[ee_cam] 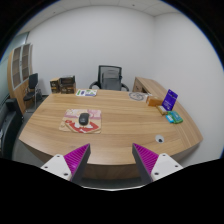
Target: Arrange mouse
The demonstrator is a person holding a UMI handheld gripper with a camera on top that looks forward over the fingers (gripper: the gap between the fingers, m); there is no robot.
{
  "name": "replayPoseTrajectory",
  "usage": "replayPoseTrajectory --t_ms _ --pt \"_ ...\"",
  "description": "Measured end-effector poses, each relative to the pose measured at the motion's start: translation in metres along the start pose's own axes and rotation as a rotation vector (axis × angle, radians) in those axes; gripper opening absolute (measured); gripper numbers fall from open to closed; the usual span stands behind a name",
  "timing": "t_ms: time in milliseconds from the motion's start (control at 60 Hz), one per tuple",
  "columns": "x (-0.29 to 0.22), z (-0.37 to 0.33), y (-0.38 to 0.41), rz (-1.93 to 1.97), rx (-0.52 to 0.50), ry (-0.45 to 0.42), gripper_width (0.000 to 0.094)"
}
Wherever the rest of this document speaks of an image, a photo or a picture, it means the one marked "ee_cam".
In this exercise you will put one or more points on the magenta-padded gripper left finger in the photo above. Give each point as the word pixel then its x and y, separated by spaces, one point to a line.
pixel 76 159

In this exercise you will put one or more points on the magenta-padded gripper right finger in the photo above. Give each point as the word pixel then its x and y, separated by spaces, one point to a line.
pixel 146 159

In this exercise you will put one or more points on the black computer mouse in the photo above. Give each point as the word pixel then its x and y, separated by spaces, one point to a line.
pixel 84 119

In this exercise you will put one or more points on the cartoon print mouse pad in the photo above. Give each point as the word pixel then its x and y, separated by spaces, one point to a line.
pixel 71 125

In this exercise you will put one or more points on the small blue box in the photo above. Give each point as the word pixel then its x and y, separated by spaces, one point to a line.
pixel 170 119

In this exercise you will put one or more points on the flat yellow box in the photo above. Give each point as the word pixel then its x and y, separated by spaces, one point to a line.
pixel 162 110

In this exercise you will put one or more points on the green flat box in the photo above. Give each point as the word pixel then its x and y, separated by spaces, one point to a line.
pixel 176 117

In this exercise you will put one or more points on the orange-brown box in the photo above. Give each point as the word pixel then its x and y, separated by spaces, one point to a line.
pixel 154 101

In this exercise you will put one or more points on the purple upright card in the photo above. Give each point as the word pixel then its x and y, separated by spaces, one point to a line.
pixel 170 100

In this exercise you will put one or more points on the white printed leaflet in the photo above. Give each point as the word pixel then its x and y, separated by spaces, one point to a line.
pixel 86 92

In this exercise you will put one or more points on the large brown cardboard box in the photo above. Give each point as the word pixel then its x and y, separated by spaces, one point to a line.
pixel 68 89

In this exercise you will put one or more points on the black armchair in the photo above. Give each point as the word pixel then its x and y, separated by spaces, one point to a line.
pixel 8 130

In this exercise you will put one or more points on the wooden side desk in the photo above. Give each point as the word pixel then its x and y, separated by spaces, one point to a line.
pixel 148 85

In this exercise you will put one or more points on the small brown cardboard box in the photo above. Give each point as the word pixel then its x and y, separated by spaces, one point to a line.
pixel 54 86

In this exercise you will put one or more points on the black open box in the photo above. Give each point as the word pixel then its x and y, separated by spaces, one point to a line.
pixel 67 80

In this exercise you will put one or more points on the small black chair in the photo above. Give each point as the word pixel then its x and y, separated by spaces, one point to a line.
pixel 32 88

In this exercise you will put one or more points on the grey mesh office chair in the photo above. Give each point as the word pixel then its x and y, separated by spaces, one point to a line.
pixel 110 78

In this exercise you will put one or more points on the wooden shelf cabinet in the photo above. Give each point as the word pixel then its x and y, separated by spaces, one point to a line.
pixel 18 70

